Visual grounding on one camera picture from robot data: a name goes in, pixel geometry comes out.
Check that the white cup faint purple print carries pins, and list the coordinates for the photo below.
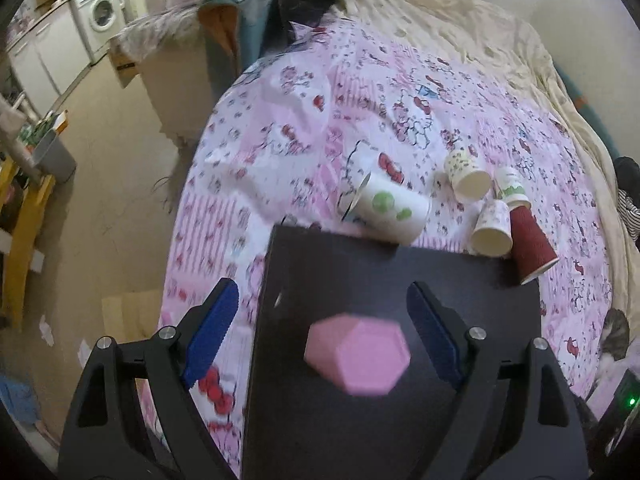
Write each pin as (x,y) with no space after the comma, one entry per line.
(492,230)

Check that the yellow wooden stool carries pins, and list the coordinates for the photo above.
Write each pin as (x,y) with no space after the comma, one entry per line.
(25,245)

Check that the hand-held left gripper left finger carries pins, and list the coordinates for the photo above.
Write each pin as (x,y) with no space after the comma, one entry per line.
(212,330)

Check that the red ribbed paper cup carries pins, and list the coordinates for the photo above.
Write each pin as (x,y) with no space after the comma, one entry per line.
(530,245)

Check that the white washing machine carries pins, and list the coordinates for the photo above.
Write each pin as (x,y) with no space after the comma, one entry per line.
(102,12)

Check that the cream cartoon print paper cup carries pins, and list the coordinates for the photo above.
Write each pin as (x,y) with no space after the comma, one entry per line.
(462,170)

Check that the dark striped clothing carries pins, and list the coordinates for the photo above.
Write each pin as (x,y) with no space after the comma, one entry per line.
(629,200)

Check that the small white cup green band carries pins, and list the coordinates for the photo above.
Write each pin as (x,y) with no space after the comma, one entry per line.
(510,185)

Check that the cream duvet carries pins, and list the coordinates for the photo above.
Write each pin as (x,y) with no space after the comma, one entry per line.
(475,25)

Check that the white kitchen cabinets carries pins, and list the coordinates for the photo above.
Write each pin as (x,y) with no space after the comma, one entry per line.
(47,57)

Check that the pink hexagonal cup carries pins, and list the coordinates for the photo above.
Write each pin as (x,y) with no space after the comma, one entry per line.
(357,355)

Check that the white cup green fruit print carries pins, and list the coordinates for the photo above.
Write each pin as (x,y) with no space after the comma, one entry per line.
(390,207)

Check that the teal and orange blanket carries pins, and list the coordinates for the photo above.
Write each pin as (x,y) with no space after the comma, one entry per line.
(235,20)

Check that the cardboard box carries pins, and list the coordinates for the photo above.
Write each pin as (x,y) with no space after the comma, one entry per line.
(124,67)

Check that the fluffy pink grey blanket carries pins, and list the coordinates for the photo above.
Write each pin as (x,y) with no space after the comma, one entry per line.
(160,25)

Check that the black board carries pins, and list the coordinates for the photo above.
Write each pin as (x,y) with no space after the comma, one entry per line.
(350,280)

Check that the grey bin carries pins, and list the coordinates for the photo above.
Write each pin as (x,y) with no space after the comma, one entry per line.
(55,157)

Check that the tabby cat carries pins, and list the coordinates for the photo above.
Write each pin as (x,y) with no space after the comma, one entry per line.
(616,332)

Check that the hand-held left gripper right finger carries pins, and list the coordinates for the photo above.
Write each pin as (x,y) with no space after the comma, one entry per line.
(435,335)

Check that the white bedside cabinet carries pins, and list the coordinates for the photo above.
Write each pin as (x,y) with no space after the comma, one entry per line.
(175,90)

